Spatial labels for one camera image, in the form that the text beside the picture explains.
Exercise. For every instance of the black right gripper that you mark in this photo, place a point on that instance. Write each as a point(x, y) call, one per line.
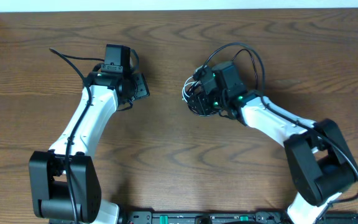
point(201, 106)

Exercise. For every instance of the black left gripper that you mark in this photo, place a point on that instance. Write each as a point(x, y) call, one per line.
point(141, 86)

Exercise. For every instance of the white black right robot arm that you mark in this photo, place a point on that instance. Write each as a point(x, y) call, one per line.
point(320, 162)

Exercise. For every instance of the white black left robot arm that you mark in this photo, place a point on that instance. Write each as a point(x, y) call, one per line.
point(63, 181)

